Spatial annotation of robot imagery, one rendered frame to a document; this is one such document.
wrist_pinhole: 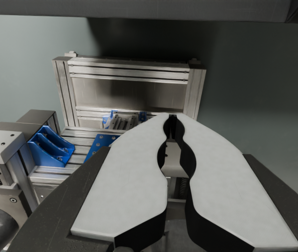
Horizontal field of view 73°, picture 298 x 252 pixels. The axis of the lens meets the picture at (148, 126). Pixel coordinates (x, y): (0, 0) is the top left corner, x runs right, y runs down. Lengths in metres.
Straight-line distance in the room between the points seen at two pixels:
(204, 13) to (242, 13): 0.06
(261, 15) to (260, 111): 1.29
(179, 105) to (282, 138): 0.93
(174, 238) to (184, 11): 0.45
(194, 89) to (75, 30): 0.81
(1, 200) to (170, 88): 0.93
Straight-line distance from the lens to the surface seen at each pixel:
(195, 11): 0.38
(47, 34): 1.51
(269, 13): 0.41
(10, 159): 0.60
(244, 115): 1.63
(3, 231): 0.65
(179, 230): 0.51
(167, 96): 1.22
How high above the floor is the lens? 1.33
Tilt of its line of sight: 58 degrees down
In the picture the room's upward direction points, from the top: 174 degrees counter-clockwise
